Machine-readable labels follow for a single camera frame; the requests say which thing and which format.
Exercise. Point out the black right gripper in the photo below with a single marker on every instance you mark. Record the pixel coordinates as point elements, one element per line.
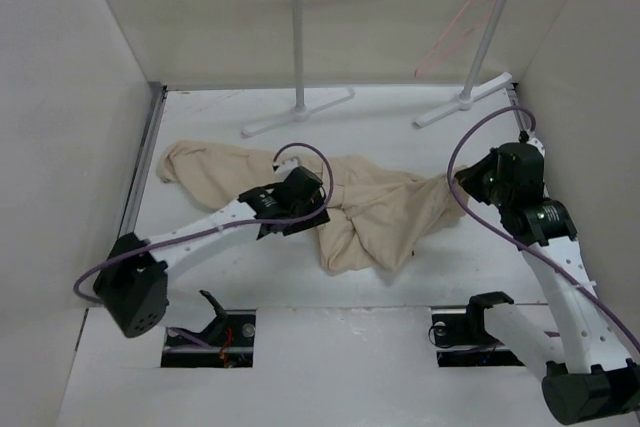
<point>469,178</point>

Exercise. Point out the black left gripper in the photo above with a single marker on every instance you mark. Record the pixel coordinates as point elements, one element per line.
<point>316,220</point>

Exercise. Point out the beige trousers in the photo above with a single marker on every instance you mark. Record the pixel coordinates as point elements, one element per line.
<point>377,216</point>

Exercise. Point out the pink wire hanger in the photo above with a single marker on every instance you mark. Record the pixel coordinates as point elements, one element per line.
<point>470,17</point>

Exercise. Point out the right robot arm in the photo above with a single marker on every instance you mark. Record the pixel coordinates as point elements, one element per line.
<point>586,373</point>

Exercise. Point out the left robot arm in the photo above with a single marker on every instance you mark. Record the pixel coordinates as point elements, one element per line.
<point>134,283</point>

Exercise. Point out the white clothes rack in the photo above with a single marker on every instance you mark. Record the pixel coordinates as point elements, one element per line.
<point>338,44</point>

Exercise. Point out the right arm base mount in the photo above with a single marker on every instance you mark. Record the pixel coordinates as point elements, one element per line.
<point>457,346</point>

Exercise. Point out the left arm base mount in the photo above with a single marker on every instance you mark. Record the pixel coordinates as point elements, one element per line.
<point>227,342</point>

